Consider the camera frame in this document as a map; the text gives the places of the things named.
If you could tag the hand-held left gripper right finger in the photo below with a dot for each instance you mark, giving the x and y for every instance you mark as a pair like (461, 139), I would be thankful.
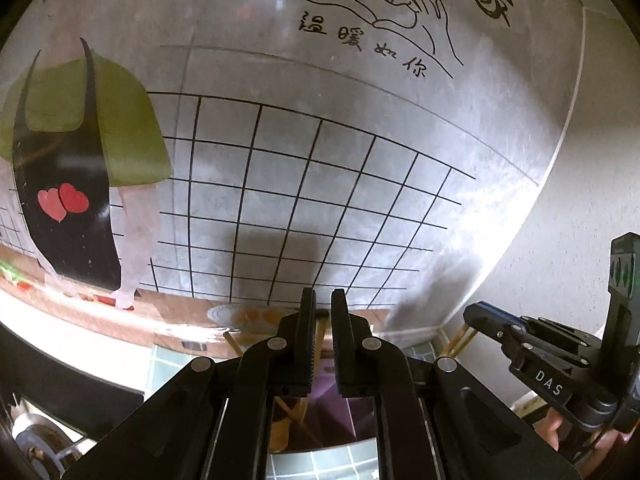
(337, 345)

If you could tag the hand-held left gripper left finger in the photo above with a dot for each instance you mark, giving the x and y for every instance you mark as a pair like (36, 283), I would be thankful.
(311, 340)

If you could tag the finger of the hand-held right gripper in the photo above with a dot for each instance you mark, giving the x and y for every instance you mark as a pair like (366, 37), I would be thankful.
(492, 325)
(497, 308)

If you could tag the purple plastic container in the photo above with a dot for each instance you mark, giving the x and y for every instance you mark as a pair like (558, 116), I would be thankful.
(335, 410)

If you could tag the person's right hand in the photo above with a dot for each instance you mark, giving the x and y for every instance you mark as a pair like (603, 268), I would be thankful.
(554, 430)

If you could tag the green checkered table mat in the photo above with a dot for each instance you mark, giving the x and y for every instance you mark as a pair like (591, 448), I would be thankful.
(170, 365)

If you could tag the black gas stove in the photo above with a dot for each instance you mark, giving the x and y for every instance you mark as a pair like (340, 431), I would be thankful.
(75, 400)

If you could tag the brass stove burner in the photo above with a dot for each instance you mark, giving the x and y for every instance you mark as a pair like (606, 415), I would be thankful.
(30, 435)

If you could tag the cartoon couple wall poster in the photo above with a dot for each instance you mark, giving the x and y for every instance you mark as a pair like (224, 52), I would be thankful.
(325, 160)

